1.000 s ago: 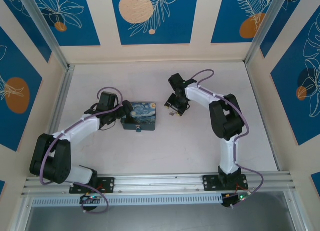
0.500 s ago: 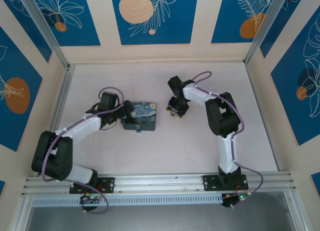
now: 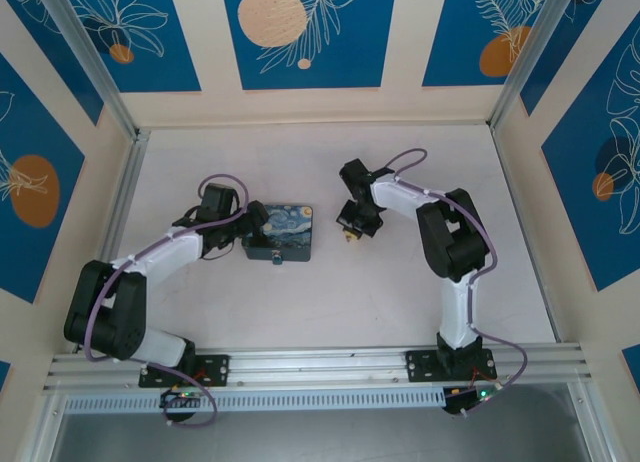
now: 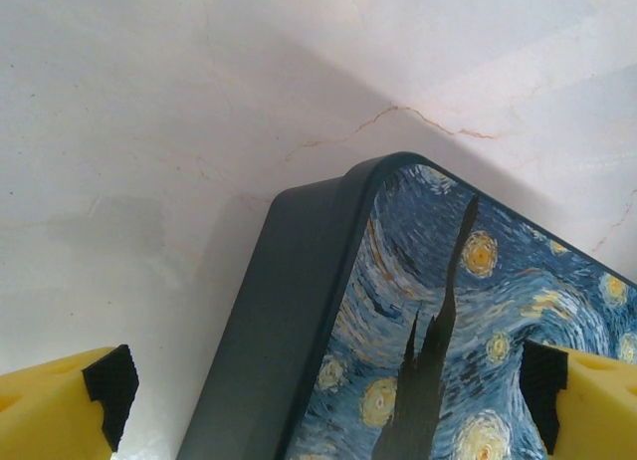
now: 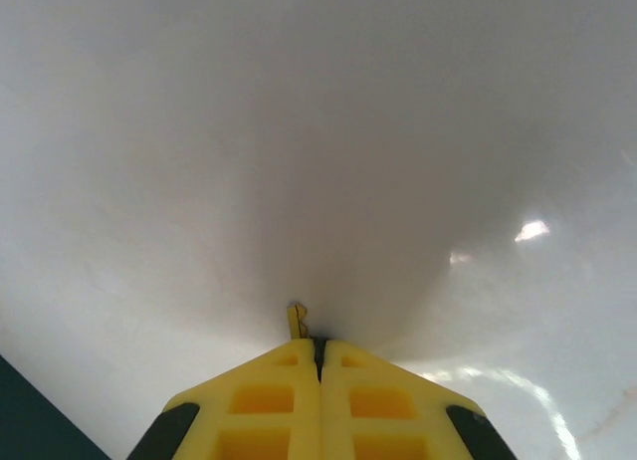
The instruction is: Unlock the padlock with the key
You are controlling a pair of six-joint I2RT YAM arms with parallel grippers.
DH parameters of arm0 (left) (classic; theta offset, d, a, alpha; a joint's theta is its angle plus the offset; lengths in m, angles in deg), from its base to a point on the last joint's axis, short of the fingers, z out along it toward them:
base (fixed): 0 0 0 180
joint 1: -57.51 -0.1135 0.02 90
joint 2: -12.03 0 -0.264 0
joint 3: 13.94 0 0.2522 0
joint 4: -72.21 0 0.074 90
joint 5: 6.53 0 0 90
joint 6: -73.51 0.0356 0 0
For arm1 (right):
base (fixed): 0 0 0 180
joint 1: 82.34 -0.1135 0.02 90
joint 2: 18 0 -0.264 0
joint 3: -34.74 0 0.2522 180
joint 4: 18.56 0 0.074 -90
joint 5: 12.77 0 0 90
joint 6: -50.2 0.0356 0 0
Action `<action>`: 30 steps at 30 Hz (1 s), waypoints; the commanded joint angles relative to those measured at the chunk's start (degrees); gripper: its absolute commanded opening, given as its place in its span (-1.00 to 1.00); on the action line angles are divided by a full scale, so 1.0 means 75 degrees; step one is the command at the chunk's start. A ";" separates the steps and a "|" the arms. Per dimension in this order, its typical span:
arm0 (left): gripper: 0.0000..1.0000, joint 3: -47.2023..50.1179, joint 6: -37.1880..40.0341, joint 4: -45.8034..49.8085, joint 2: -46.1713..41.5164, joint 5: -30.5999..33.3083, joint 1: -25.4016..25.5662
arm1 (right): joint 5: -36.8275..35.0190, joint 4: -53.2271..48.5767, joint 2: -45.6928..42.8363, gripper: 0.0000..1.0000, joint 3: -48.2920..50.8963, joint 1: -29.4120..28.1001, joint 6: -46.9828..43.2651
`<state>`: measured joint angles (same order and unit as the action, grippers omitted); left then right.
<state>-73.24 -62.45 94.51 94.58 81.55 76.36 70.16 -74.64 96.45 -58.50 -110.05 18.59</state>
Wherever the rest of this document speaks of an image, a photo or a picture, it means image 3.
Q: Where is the long aluminium base rail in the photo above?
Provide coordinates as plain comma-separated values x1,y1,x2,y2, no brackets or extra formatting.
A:
44,341,596,393

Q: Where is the teal box with starry print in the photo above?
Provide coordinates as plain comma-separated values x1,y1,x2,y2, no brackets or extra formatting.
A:
240,203,316,263

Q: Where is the aluminium frame bar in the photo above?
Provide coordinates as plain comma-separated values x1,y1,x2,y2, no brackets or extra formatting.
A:
14,389,69,462
569,379,621,462

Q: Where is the aluminium frame post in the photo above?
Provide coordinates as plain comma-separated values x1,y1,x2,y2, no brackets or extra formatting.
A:
34,0,151,143
488,0,599,133

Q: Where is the grey slotted cable duct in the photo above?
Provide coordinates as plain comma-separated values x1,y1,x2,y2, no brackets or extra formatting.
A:
63,386,449,414

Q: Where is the aluminium side rail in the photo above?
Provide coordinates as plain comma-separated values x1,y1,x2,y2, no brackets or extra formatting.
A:
74,129,151,356

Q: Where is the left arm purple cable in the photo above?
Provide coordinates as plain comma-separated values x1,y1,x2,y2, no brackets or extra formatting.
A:
84,174,251,429

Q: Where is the grey metal sheet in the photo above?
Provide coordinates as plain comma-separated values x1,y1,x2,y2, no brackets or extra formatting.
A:
49,381,589,462

